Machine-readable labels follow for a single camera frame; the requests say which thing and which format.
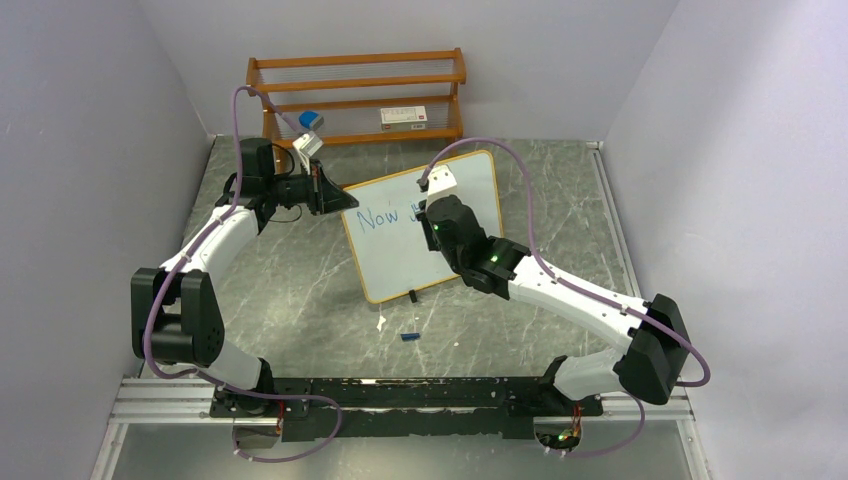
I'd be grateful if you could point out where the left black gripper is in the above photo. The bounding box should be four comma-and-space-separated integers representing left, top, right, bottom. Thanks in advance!
268, 161, 358, 217

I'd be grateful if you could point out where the whiteboard with yellow frame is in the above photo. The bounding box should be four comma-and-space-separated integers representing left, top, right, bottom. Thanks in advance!
342, 150, 503, 304

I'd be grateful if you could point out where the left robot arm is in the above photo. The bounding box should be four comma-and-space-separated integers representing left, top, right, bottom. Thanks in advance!
131, 132, 358, 416

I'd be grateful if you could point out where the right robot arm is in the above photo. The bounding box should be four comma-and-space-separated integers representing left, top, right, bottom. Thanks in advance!
416, 195, 691, 414

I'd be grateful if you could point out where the blue whiteboard eraser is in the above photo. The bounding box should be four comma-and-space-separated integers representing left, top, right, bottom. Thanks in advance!
298, 110, 324, 131

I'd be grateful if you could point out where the white cardboard box red label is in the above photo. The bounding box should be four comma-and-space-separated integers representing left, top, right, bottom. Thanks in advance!
380, 106, 428, 132

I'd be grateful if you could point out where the wooden two-tier shelf rack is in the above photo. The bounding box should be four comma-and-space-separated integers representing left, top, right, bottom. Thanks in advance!
246, 48, 467, 173

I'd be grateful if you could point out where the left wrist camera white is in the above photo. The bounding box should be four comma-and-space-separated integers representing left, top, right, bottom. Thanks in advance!
292, 131, 324, 175

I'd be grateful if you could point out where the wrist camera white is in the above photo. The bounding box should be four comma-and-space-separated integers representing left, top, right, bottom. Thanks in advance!
419, 165, 458, 204
292, 131, 324, 175

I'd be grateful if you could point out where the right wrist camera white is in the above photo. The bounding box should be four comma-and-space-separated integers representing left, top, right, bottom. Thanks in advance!
419, 165, 458, 204

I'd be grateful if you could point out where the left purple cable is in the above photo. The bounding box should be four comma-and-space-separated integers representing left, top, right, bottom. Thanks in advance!
142, 85, 344, 465

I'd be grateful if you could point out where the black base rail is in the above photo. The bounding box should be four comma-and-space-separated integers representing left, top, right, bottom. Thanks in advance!
209, 376, 603, 442

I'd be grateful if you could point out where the aluminium frame rail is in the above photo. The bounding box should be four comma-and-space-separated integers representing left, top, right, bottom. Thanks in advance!
108, 378, 695, 426

